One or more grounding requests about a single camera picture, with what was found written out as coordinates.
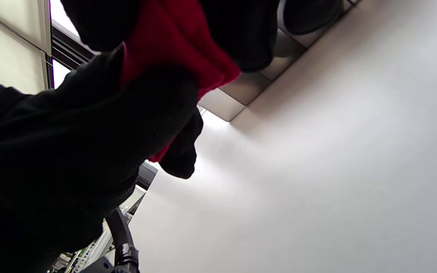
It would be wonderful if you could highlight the person's left hand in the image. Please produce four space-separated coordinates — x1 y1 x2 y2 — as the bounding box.
0 45 204 273

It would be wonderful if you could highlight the person's right hand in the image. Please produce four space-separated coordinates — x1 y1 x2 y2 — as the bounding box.
60 0 345 73

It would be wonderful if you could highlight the long red sock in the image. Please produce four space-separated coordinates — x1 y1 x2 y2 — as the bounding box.
121 0 241 163

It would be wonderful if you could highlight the translucent divided organizer box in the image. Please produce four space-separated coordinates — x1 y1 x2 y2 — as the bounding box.
197 0 364 123

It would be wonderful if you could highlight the white wire rack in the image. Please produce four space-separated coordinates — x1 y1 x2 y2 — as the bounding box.
51 227 113 273

